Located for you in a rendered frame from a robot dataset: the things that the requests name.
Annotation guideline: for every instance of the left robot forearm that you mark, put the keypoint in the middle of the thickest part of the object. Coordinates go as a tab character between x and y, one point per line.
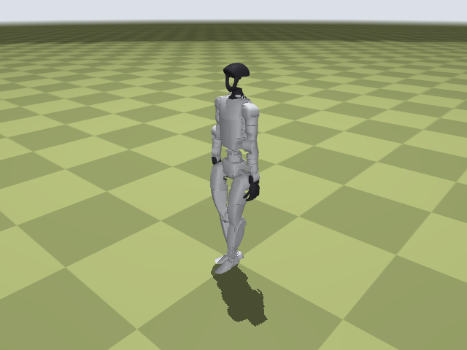
252	162

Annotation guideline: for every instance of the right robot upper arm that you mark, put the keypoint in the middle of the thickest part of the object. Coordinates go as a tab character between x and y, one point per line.
216	129

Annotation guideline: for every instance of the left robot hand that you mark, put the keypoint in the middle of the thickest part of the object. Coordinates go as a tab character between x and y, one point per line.
253	189

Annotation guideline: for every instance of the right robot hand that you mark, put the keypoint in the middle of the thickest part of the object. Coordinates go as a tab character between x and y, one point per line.
214	161

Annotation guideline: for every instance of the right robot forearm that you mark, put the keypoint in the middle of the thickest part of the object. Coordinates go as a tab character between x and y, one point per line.
216	147

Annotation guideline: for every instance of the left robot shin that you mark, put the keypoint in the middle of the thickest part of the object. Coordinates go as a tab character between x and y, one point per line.
234	238

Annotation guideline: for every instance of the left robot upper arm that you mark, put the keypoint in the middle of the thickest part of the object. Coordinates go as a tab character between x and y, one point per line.
250	113

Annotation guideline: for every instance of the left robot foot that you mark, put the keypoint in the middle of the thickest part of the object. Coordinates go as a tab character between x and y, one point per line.
226	266

